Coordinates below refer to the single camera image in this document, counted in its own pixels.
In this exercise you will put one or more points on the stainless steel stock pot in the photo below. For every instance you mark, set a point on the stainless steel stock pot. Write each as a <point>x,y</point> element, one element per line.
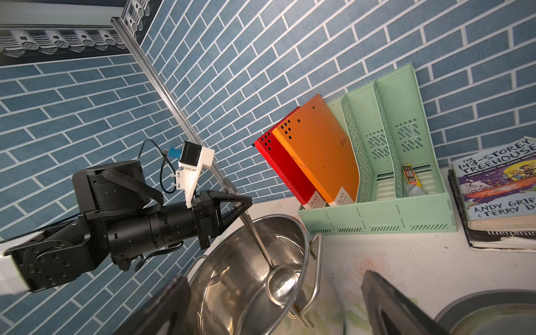
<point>233,291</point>

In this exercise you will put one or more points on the small item in organizer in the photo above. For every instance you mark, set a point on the small item in organizer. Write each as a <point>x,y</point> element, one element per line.
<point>413,186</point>

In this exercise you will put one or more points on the orange file folder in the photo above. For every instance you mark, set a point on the orange file folder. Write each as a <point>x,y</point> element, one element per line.
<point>317,143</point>

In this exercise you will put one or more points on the dark book underneath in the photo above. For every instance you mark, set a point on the dark book underneath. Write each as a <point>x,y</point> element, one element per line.
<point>489,240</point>

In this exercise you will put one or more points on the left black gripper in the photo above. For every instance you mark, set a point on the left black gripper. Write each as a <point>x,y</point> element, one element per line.
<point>208,209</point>

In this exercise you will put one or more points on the red file folder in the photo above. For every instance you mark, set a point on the red file folder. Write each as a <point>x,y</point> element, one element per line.
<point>287,169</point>

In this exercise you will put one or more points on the green plastic file organizer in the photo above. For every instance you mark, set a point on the green plastic file organizer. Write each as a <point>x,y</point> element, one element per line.
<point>387,126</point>

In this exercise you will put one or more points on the long steel ladle spoon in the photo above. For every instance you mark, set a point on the long steel ladle spoon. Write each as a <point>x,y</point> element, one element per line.
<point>259,238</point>

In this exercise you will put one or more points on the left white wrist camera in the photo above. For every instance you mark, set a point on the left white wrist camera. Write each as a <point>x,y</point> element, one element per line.
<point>193,158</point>

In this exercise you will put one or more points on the stainless steel pot lid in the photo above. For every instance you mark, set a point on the stainless steel pot lid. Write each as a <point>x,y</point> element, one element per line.
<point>490,312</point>

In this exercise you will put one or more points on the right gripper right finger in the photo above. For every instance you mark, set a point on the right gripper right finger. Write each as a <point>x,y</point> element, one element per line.
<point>391,312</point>

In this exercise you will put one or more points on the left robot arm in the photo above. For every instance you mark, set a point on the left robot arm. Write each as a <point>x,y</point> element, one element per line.
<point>121,218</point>

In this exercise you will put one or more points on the treehouse paperback book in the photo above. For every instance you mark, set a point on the treehouse paperback book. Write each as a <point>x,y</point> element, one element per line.
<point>497,187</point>

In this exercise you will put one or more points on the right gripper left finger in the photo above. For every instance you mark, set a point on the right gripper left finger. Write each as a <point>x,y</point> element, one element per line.
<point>164,313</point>

